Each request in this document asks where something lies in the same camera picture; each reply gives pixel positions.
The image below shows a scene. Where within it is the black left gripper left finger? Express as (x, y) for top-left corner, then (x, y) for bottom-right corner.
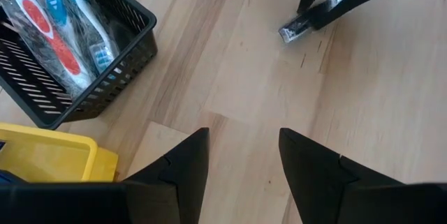
(0, 128), (210, 224)

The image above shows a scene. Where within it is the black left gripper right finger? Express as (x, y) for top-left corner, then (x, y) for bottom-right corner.
(278, 128), (447, 224)

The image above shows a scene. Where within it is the silver nail clipper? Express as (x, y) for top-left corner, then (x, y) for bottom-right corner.
(278, 0), (350, 45)

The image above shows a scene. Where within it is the blue white toothbrush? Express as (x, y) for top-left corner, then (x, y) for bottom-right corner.
(61, 0), (120, 80)
(34, 0), (88, 78)

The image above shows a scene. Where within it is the red white toothbrush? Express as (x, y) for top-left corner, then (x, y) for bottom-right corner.
(0, 0), (96, 91)

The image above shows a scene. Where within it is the yellow plastic basket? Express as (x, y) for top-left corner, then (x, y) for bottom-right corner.
(0, 121), (119, 184)

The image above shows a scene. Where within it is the black plastic basket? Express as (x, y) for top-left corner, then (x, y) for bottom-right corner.
(0, 0), (158, 130)

